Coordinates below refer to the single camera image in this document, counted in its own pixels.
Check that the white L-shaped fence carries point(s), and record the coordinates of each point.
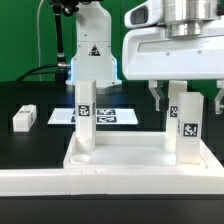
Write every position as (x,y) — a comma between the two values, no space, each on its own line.
(41,182)

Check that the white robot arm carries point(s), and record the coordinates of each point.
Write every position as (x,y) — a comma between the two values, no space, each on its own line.
(93,58)

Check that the fiducial marker sheet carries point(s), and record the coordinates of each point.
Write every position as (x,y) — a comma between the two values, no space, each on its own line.
(114,116)

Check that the white desk top tray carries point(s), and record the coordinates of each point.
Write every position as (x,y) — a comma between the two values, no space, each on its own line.
(133,150)

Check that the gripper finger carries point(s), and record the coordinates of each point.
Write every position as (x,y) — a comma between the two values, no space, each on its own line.
(218,105)

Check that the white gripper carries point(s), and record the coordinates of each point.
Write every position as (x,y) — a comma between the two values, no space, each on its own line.
(173,40)

